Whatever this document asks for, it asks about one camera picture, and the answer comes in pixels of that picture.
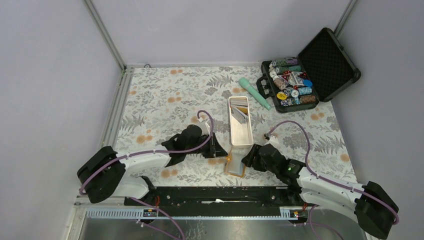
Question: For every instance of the orange leather card holder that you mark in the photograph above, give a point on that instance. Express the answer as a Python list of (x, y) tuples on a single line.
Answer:
[(234, 165)]

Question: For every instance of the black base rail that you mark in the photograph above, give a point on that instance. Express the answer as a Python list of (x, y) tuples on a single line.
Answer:
[(227, 201)]

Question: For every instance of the black poker chip case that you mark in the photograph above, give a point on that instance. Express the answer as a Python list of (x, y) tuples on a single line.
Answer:
[(321, 71)]

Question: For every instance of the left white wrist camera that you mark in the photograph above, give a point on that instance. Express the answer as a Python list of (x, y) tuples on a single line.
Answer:
[(207, 124)]

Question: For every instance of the grey card in tray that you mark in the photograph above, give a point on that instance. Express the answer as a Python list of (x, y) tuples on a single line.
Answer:
[(240, 116)]

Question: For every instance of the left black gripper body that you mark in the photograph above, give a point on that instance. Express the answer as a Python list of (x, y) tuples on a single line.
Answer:
[(207, 150)]

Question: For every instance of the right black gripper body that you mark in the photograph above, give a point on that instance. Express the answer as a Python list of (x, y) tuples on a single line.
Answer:
[(258, 163)]

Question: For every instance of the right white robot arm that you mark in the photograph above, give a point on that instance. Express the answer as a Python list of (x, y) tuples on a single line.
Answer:
[(369, 205)]

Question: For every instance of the mint green handle tool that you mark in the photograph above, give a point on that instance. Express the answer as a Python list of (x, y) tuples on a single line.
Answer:
[(244, 83)]

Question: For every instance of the white plastic tray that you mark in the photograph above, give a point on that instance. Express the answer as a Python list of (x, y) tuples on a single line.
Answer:
[(241, 135)]

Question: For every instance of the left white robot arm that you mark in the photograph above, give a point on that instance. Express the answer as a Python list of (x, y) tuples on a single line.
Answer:
[(107, 175)]

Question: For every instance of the cards stack in tray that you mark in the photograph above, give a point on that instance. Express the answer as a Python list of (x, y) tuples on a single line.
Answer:
[(239, 102)]

